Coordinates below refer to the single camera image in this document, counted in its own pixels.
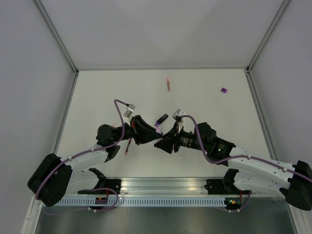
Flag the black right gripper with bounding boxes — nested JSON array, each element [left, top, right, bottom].
[[154, 121, 209, 154]]

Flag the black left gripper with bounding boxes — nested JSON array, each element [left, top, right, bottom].
[[114, 115, 163, 146]]

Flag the pink highlighter pen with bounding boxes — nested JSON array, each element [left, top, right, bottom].
[[156, 126, 163, 135]]

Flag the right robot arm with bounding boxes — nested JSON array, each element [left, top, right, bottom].
[[154, 122, 312, 211]]

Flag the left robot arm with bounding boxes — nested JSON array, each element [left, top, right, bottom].
[[27, 115, 162, 207]]

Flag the red gel pen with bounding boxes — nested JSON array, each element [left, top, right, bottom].
[[125, 139, 132, 155]]

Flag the orange pencil-like pen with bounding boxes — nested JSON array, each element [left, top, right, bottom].
[[166, 78, 171, 92]]

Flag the black purple-tip highlighter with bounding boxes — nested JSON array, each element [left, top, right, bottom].
[[155, 114, 168, 126]]

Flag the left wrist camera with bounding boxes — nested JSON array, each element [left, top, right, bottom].
[[122, 104, 136, 125]]

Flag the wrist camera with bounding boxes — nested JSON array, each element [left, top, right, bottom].
[[172, 109, 186, 131], [122, 104, 136, 125]]

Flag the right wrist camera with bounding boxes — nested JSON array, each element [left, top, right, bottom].
[[172, 109, 186, 131]]

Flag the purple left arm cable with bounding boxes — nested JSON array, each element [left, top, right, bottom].
[[35, 98, 131, 201]]

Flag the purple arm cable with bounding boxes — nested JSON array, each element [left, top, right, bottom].
[[180, 114, 312, 183], [35, 98, 131, 201]]

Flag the aluminium mounting rail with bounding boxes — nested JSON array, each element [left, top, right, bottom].
[[34, 177, 288, 195]]

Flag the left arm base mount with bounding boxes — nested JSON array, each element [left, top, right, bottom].
[[78, 168, 122, 197]]

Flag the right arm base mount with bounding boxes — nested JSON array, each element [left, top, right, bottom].
[[204, 169, 240, 195]]

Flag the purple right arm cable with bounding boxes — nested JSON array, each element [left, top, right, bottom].
[[180, 114, 312, 183]]

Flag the white slotted cable duct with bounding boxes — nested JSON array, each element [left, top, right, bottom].
[[56, 196, 226, 207]]

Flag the left aluminium frame post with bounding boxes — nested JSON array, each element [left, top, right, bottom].
[[34, 0, 79, 74]]

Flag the aluminium frame post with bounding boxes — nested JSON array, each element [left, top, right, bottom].
[[245, 0, 292, 74], [34, 0, 79, 74]]

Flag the right aluminium frame post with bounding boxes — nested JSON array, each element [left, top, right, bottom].
[[245, 0, 292, 74]]

